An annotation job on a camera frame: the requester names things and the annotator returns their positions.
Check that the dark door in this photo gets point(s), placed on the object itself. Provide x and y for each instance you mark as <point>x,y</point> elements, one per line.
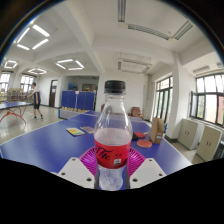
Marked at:
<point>53,94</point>

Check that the small colourful booklet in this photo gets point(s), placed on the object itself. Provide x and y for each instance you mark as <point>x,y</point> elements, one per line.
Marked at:
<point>75,131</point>

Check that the red table tennis paddle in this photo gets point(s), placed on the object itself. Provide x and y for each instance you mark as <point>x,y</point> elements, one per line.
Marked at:
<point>140,134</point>

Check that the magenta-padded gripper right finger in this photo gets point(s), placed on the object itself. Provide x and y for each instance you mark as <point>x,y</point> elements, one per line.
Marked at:
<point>146,172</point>

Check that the large dark-framed window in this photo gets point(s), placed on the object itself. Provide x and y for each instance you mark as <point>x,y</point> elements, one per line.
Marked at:
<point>210,100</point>

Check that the ceiling air conditioner unit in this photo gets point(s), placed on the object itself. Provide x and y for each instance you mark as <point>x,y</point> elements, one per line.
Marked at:
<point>135,65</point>

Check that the tall dark-framed window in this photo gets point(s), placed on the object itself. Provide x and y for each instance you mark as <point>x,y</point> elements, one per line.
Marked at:
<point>163,98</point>

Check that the red-legged table tennis table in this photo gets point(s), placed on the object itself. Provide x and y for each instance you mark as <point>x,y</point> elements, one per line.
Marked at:
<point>13,105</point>

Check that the group of ceiling lights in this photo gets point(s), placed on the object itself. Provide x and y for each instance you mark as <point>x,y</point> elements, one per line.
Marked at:
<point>40,30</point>

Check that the person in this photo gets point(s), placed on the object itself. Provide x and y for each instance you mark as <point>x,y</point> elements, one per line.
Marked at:
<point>36,98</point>

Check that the clear red-labelled drink bottle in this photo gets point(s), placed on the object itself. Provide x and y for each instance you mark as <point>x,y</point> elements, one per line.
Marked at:
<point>112,143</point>

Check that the brown armchair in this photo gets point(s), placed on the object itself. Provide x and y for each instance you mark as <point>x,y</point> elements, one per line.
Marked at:
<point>136,112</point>
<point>102,107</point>

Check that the brown cardboard box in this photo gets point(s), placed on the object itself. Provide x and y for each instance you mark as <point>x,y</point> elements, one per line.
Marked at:
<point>157,130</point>

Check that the black waste bin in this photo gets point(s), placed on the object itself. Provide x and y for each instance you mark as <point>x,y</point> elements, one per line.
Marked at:
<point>220,150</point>

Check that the beige two-door cabinet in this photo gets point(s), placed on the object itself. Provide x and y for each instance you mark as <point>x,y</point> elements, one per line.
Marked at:
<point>188,133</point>
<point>208,143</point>

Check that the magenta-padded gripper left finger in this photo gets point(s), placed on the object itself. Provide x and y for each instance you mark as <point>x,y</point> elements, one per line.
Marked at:
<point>77,172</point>

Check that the brown notebook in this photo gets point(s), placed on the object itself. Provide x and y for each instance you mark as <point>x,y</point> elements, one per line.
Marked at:
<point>88,129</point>

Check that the blue partition boards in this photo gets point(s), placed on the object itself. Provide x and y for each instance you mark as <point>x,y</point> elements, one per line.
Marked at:
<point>78,99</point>

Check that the orange-red table tennis paddle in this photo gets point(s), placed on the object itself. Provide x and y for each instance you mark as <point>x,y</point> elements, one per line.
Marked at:
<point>144,143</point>

